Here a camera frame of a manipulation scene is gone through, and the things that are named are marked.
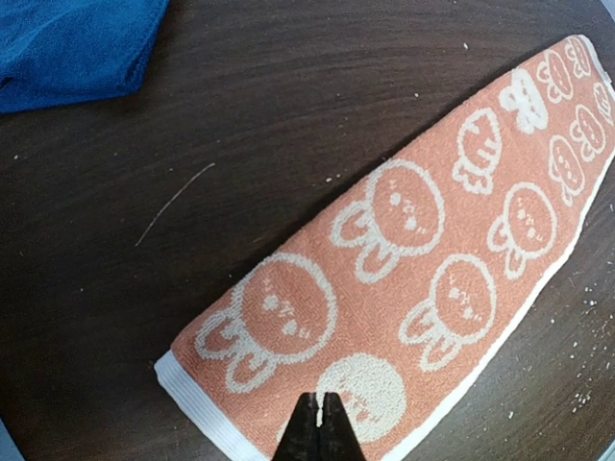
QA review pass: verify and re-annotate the blue towel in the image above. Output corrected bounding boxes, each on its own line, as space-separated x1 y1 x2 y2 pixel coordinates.
1 1 169 114

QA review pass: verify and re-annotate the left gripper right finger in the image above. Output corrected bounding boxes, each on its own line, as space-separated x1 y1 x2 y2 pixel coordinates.
317 393 366 461

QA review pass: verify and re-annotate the orange bunny pattern towel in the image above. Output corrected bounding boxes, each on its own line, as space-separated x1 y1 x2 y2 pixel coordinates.
155 35 614 460

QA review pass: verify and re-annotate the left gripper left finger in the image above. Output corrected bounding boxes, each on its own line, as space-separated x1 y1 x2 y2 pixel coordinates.
272 393 318 461

